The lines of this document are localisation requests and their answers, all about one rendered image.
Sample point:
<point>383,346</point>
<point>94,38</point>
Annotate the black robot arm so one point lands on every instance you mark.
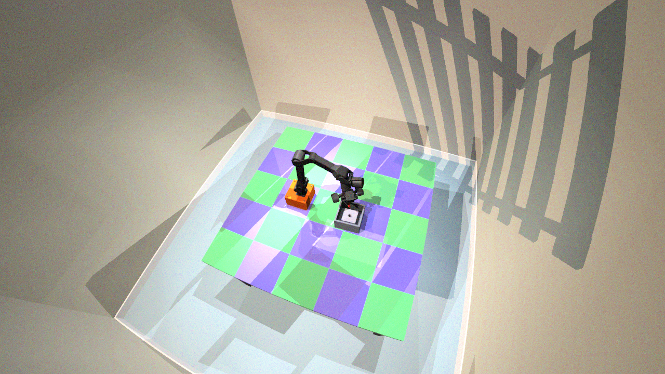
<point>338,171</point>

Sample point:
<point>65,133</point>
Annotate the white square plate with hole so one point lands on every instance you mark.
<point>349,216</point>

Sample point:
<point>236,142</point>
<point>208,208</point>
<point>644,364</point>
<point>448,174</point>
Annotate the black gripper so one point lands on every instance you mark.
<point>335,196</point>

